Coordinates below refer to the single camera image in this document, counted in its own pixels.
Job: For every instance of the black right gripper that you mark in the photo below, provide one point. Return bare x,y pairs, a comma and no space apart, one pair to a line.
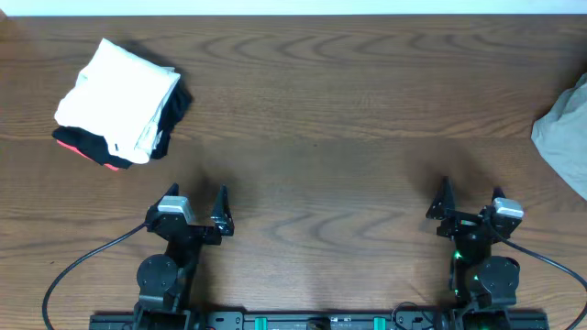
439,209

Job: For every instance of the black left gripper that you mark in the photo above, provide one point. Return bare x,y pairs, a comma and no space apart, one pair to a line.
193,229

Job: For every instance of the khaki grey shorts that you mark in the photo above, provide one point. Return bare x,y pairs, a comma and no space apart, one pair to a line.
560,136

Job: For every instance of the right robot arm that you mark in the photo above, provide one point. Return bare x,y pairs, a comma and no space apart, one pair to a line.
484,284

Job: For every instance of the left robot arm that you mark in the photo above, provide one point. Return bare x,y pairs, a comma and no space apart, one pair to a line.
165,280

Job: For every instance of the black folded garment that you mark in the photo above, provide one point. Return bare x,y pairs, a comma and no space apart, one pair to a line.
95,147

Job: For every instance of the white folded garment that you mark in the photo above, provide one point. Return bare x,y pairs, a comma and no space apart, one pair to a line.
120,97

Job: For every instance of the red folded garment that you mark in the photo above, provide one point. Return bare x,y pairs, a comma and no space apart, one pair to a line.
77,151

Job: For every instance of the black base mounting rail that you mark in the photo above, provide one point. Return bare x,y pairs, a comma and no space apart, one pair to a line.
408,318

